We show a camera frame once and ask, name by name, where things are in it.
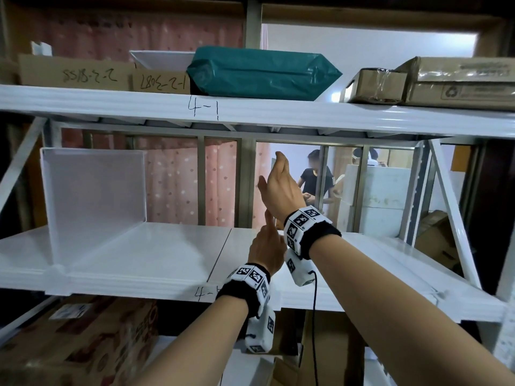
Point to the small white bracket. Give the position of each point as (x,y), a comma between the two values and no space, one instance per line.
(40,50)

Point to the large printed cardboard box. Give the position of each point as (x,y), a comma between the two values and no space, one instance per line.
(462,92)

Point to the plain brown cardboard box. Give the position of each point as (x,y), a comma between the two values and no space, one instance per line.
(334,349)

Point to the small handwritten cardboard box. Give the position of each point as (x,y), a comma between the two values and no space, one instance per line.
(161,82)

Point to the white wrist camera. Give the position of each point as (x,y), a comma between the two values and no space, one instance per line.
(259,331)
(297,269)

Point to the white metal shelving rack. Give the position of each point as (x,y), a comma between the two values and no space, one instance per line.
(322,112)

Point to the wide handwritten cardboard box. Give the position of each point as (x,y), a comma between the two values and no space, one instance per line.
(80,74)

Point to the person's left hand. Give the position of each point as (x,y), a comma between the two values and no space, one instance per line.
(265,249)

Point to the person's right forearm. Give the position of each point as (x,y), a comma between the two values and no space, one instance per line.
(402,309)

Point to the small taped cardboard box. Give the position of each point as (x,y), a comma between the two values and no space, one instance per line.
(378,88)

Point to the person's left forearm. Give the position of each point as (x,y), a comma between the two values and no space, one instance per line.
(201,345)

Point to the black wristband with markers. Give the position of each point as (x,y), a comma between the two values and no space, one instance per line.
(237,291)
(318,235)

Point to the red printed cardboard box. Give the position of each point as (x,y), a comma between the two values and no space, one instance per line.
(80,345)

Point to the steel framed glass partition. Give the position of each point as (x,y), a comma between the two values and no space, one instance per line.
(245,184)

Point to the pink dotted curtain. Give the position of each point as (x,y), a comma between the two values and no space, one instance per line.
(177,184)

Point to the person's right hand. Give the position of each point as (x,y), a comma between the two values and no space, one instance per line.
(281,192)

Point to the green plastic package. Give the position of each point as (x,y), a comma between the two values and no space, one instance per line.
(261,74)

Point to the leaning brown cardboard box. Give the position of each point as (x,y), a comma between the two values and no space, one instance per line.
(434,241)

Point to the white foam boxes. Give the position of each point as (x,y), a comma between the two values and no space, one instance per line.
(382,196)

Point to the dark wooden frame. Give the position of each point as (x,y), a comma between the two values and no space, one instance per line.
(487,217)

